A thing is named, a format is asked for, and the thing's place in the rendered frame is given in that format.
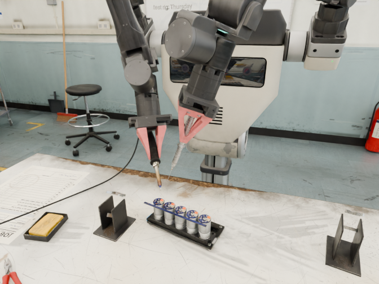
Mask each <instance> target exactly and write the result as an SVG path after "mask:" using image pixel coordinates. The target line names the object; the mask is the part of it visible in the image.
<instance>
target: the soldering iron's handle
mask: <svg viewBox="0 0 379 284"><path fill-rule="evenodd" d="M147 135H148V143H149V151H150V157H151V161H150V164H151V165H152V166H153V162H154V161H157V162H158V163H159V164H160V163H161V161H160V159H159V156H158V151H157V145H156V140H155V137H154V135H153V132H152V131H147Z"/></svg>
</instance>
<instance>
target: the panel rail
mask: <svg viewBox="0 0 379 284"><path fill-rule="evenodd" d="M144 203H145V204H146V205H150V206H152V207H155V208H157V209H160V210H162V211H165V212H168V213H170V214H173V215H175V216H178V217H180V218H183V219H186V220H188V221H191V222H193V223H196V224H198V225H201V226H203V227H206V226H207V225H205V224H203V223H202V222H201V223H199V222H197V221H194V220H192V219H190V218H187V217H184V216H182V215H179V214H178V213H174V212H171V211H168V210H167V209H163V208H160V207H158V206H156V205H153V204H150V203H148V202H144Z"/></svg>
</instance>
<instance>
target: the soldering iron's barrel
mask: <svg viewBox="0 0 379 284"><path fill-rule="evenodd" d="M153 168H155V172H156V177H157V183H158V186H160V185H161V186H162V184H161V179H160V173H159V170H158V168H159V163H158V162H157V161H154V162H153Z"/></svg>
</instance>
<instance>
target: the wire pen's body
mask: <svg viewBox="0 0 379 284"><path fill-rule="evenodd" d="M194 119H195V118H194V117H191V116H188V118H187V122H186V124H185V126H184V128H185V129H184V135H185V136H187V135H188V134H189V132H190V129H191V126H192V124H193V121H194ZM184 144H185V143H182V142H179V143H178V144H177V146H178V147H177V150H176V152H175V155H174V158H173V160H172V163H173V164H177V162H178V159H179V157H180V154H181V152H182V149H183V148H184V147H185V145H184Z"/></svg>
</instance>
